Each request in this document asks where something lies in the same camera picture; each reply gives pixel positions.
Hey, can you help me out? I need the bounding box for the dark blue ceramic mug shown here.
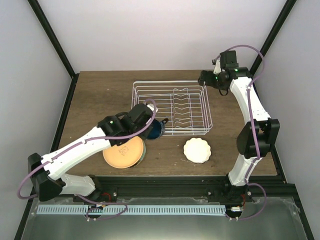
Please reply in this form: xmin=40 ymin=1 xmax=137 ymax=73
xmin=147 ymin=118 xmax=169 ymax=140

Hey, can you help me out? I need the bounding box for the orange round plate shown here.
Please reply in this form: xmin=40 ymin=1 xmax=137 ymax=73
xmin=102 ymin=136 xmax=146 ymax=169

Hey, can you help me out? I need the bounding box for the white wire dish rack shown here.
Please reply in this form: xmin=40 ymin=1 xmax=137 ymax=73
xmin=131 ymin=80 xmax=213 ymax=136

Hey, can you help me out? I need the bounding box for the white scalloped bowl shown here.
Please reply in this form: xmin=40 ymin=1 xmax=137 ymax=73
xmin=183 ymin=137 xmax=212 ymax=164

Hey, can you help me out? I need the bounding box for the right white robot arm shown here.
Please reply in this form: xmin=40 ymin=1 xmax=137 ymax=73
xmin=197 ymin=48 xmax=280 ymax=202

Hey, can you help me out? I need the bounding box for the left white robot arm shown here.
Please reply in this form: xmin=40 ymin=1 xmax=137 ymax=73
xmin=27 ymin=99 xmax=158 ymax=202

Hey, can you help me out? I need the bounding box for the light teal plate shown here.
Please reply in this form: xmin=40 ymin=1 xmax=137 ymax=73
xmin=131 ymin=147 xmax=147 ymax=168

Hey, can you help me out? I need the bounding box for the light blue slotted strip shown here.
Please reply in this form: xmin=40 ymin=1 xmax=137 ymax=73
xmin=36 ymin=204 xmax=226 ymax=216

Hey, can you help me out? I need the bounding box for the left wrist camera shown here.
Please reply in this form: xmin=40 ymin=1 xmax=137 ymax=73
xmin=146 ymin=103 xmax=159 ymax=114

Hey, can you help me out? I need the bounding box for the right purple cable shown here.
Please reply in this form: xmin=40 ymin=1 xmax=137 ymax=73
xmin=214 ymin=44 xmax=267 ymax=221

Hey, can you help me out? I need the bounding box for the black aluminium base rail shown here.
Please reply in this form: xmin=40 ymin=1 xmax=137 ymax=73
xmin=29 ymin=175 xmax=297 ymax=201

